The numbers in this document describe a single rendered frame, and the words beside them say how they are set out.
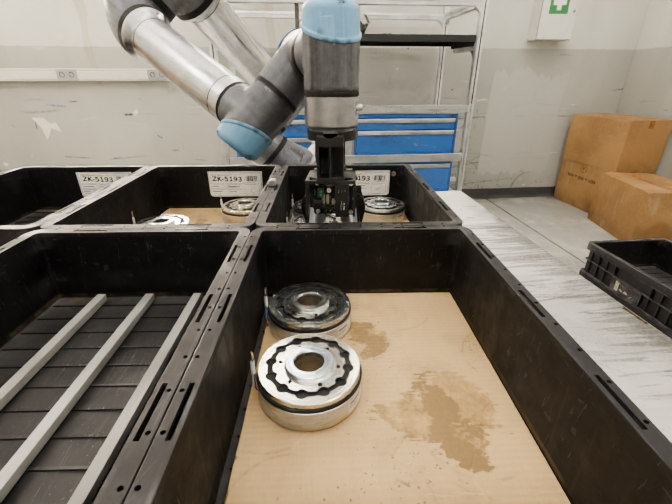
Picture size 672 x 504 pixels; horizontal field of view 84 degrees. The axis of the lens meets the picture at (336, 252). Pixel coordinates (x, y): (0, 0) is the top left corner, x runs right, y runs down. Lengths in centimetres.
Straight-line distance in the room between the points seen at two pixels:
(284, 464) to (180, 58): 61
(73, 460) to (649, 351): 81
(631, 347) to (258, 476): 66
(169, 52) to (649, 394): 91
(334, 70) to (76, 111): 352
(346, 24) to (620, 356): 66
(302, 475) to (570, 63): 411
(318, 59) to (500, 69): 344
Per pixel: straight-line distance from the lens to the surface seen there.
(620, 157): 386
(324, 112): 53
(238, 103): 62
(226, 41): 99
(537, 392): 39
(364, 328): 49
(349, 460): 36
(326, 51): 52
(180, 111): 364
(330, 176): 52
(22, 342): 60
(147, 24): 83
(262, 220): 56
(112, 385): 47
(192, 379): 29
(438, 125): 283
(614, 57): 449
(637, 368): 79
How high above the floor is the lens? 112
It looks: 25 degrees down
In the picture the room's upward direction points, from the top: straight up
